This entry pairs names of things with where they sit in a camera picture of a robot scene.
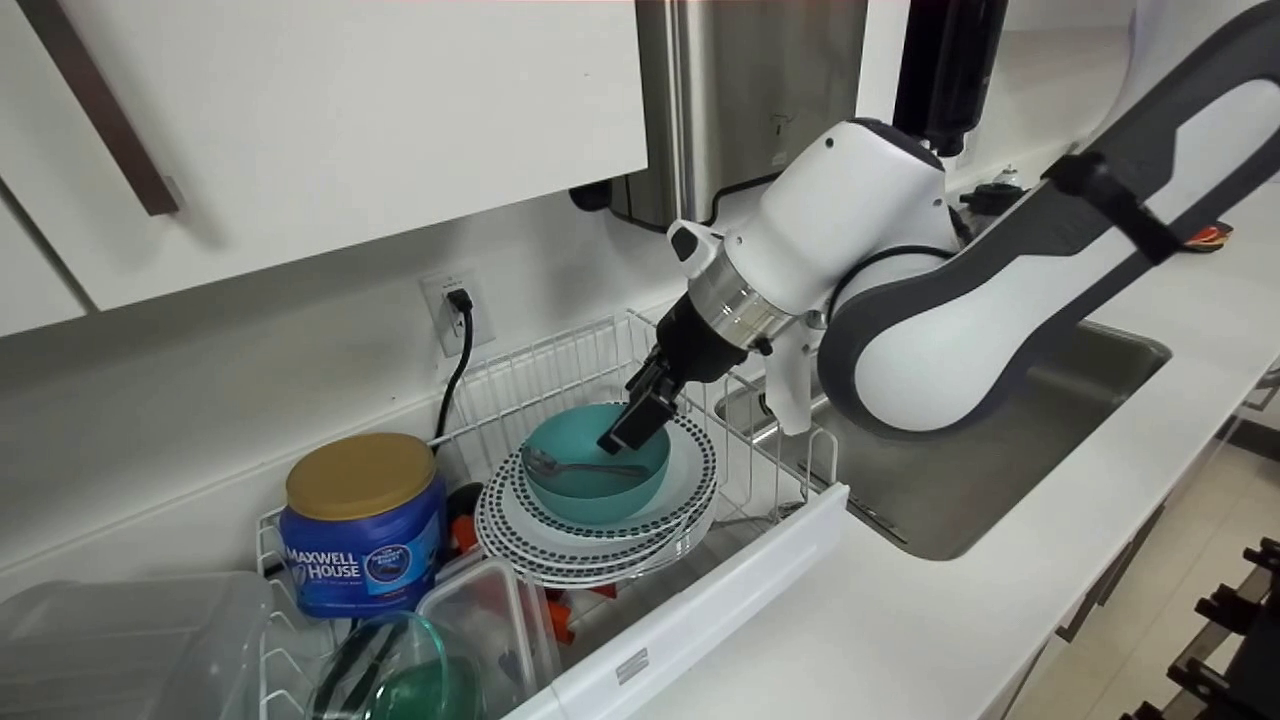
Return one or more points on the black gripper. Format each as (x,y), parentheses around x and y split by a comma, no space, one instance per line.
(687,350)

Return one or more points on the blue coffee can gold lid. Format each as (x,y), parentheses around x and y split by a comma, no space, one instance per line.
(363,524)

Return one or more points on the clear plastic container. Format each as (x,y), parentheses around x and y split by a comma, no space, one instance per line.
(498,628)

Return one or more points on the white patterned plate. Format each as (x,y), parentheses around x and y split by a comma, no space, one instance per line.
(625,543)

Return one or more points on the green glass bowl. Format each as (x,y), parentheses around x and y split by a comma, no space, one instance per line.
(417,672)

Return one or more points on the teal bowl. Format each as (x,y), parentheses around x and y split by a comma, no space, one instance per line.
(575,439)

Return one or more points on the stainless steel sink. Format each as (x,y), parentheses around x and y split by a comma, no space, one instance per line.
(941,493)

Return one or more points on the white wire dish rack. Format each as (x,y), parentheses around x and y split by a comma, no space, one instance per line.
(511,397)

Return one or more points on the white drain tray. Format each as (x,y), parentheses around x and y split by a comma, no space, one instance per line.
(629,645)

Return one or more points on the steel paper towel dispenser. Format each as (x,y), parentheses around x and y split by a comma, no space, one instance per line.
(733,92)

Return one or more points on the black hanging cloth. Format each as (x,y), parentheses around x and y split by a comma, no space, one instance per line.
(947,66)

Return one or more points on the white upper cabinet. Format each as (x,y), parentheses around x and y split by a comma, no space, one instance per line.
(157,147)

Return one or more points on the yellow and orange paddles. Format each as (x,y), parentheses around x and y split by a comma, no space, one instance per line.
(1208,237)

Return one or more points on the clear plastic tub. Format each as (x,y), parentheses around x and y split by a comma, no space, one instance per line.
(133,648)

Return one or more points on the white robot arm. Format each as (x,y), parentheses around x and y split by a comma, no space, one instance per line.
(922,324)

